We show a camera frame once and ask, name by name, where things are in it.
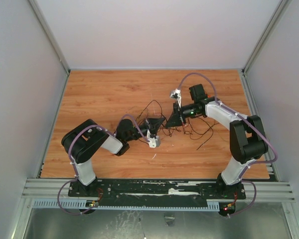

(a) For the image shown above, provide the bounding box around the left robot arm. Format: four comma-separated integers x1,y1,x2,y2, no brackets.
61,117,165,197

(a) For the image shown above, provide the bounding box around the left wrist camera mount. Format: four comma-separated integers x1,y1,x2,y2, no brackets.
148,135,161,148

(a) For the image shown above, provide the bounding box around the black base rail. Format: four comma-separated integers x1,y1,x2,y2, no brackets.
68,179,246,208

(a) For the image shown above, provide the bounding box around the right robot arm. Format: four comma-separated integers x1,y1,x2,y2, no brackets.
166,84,269,198

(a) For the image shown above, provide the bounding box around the dark brown wire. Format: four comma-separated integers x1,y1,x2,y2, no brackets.
159,125,182,137

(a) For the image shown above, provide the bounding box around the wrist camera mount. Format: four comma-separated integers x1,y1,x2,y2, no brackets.
148,135,161,148
169,88,182,107

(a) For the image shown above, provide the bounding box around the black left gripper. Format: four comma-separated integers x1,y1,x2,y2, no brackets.
126,118,165,142

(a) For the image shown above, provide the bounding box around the grey slotted cable duct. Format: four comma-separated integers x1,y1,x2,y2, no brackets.
31,199,220,212

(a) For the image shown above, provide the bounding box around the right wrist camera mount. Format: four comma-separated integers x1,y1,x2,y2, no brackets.
169,88,182,107

